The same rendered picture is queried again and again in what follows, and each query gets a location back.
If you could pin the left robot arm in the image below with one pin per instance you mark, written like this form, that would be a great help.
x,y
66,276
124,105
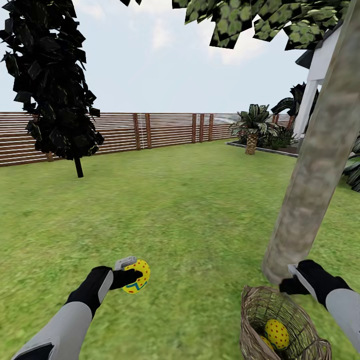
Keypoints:
x,y
63,336

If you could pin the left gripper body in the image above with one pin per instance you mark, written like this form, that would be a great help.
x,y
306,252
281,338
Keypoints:
x,y
126,277

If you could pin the easter egg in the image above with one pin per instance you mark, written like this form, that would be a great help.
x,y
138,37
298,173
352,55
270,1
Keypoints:
x,y
267,341
277,334
141,282

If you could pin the wicker basket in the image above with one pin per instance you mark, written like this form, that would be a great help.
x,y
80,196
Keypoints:
x,y
304,341

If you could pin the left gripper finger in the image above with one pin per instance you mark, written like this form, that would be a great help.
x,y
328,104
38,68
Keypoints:
x,y
138,274

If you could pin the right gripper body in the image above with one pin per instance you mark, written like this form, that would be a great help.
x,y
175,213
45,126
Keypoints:
x,y
292,287

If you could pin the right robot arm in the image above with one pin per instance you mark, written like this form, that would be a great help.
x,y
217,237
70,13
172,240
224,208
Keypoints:
x,y
308,277

